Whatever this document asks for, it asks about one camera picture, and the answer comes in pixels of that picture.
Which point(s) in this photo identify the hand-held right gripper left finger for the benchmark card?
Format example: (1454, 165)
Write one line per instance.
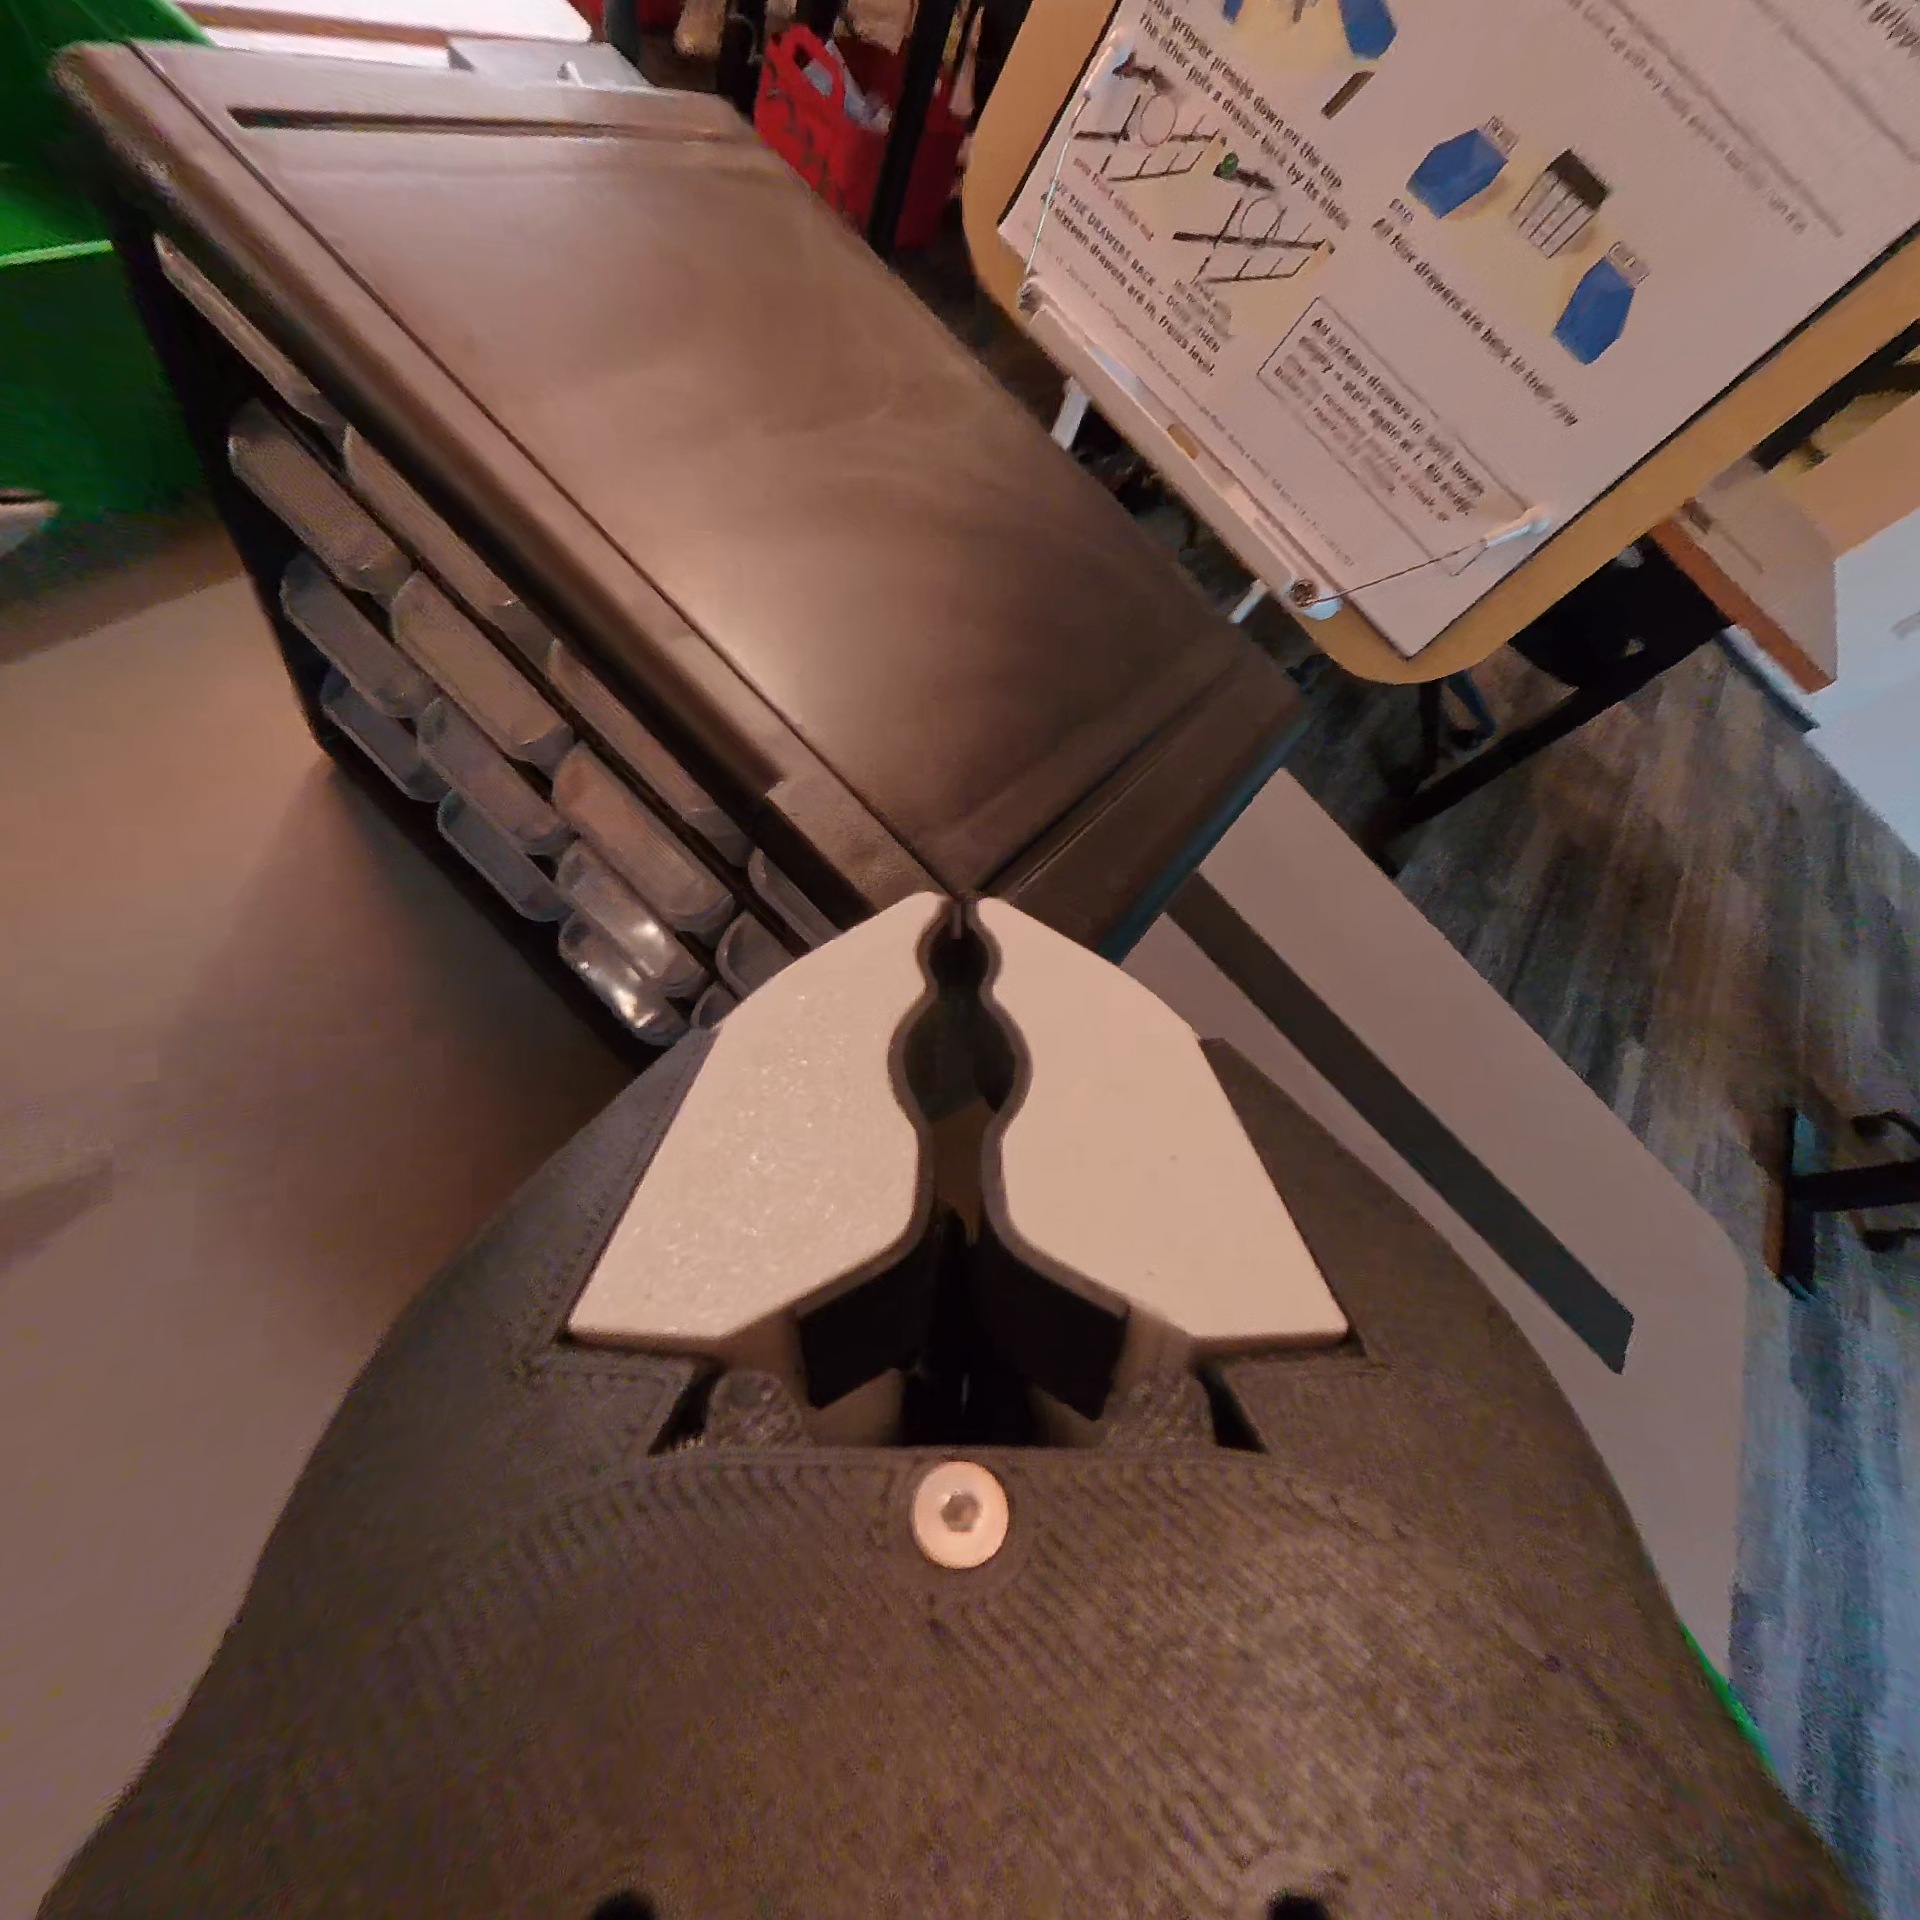
(764, 1171)

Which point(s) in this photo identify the red basket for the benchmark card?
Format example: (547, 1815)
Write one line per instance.
(810, 119)

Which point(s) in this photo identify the black drawer cabinet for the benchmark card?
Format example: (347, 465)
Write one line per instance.
(675, 451)

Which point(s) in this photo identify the black stand legs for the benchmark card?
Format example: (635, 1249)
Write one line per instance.
(1577, 628)

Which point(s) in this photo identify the green plastic bin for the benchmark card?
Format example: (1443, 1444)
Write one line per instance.
(77, 299)

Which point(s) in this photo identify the printed instruction sheet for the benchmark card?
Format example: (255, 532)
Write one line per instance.
(1501, 375)

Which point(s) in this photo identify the white sheet holder bar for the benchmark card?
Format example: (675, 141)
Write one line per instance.
(1186, 451)

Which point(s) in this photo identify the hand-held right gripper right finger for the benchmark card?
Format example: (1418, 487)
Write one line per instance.
(1141, 1185)

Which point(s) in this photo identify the instruction sheet on board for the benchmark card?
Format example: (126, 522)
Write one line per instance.
(998, 136)

